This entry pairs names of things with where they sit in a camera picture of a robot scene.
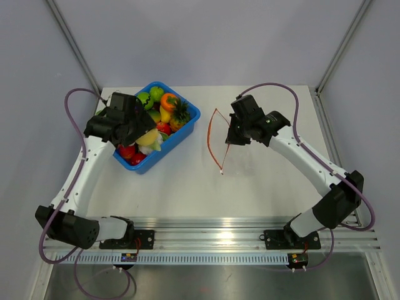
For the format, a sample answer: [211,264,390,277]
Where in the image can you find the yellow lemon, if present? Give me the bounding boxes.
[135,128,158,146]

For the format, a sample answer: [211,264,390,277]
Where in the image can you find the clear zip top bag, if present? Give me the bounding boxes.
[206,108,230,175]

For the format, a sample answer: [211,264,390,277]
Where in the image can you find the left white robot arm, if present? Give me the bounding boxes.
[35,92,156,249]

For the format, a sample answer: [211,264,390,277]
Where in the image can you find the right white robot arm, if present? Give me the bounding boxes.
[226,95,364,248]

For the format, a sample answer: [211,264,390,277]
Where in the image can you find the green yellow mango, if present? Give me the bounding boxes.
[148,109,161,123]

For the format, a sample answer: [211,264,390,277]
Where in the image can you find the red apple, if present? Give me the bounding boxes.
[156,122,172,136]

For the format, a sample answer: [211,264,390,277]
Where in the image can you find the yellow pepper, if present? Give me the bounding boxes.
[159,106,171,123]

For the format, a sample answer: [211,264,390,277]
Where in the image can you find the white green cabbage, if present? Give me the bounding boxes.
[138,132,169,156]

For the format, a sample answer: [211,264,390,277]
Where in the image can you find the red tomato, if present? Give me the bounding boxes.
[117,146,136,160]

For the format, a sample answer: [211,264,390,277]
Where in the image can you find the small pineapple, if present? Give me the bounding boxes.
[169,98,191,132]

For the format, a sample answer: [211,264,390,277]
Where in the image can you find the blue plastic basket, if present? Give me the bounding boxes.
[113,81,201,174]

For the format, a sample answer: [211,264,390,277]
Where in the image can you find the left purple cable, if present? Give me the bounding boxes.
[39,87,137,296]

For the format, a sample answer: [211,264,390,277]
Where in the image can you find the left frame post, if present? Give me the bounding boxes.
[44,0,102,95]

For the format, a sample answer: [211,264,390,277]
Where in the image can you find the frame post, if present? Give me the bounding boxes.
[44,0,102,95]
[315,0,375,96]

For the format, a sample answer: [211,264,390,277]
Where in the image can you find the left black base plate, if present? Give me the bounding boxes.
[99,229,155,250]

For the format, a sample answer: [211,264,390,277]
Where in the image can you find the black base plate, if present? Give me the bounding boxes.
[259,229,321,250]
[99,229,155,250]

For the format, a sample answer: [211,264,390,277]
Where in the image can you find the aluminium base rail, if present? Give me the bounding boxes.
[42,217,381,253]

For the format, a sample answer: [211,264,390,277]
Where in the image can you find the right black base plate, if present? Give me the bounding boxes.
[259,229,321,250]

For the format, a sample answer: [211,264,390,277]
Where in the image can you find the white slotted cable duct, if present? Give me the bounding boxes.
[64,251,289,266]

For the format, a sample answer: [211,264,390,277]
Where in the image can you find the right frame post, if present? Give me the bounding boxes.
[315,0,375,96]

